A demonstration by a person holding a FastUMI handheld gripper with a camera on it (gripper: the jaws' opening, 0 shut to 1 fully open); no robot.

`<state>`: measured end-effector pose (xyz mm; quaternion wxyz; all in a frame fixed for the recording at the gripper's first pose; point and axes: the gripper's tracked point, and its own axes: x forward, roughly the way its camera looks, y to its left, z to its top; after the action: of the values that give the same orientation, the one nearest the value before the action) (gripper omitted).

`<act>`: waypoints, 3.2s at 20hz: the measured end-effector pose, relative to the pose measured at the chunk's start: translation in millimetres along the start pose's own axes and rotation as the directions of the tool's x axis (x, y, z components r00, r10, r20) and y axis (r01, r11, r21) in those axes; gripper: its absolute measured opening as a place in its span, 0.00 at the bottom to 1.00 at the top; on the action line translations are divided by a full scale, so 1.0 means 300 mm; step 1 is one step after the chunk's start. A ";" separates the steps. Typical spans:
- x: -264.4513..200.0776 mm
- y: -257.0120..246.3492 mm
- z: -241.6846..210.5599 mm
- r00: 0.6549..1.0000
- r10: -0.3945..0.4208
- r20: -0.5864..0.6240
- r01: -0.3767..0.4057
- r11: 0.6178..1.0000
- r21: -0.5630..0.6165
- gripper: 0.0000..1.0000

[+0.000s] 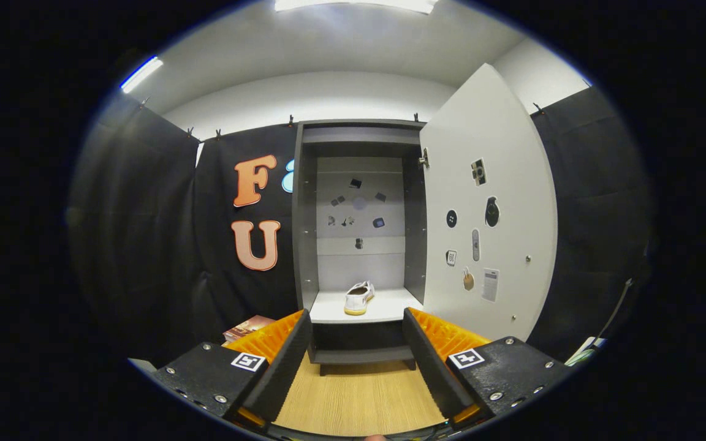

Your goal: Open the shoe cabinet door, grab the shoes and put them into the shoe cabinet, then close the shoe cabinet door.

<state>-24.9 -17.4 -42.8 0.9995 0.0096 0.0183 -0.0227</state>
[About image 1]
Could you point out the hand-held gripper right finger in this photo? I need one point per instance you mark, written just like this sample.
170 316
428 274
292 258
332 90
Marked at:
432 367

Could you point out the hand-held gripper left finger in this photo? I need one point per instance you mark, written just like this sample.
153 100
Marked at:
279 367

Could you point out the dark grey shoe cabinet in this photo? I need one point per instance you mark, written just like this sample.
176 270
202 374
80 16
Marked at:
359 355

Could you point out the white canvas shoe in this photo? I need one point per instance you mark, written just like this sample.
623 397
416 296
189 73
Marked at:
358 299

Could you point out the light grey shoe cabinet door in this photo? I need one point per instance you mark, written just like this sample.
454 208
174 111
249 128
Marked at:
512 184

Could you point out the light grey cabinet shelf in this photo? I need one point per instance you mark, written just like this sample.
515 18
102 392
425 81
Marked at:
387 309

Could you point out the silver door hinge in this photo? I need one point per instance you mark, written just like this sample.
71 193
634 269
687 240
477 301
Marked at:
424 158

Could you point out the brown cover book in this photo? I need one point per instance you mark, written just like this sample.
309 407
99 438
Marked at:
246 327

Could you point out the white sheet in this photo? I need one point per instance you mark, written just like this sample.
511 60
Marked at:
143 365

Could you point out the white flat object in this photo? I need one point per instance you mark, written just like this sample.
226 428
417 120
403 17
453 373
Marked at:
584 352

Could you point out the black backdrop cloth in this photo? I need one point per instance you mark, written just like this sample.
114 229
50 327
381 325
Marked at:
144 245

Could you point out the row of black cloth clips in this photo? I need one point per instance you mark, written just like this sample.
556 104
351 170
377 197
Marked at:
291 120

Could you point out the narrow ceiling light strip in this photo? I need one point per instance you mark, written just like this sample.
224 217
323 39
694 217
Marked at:
141 74

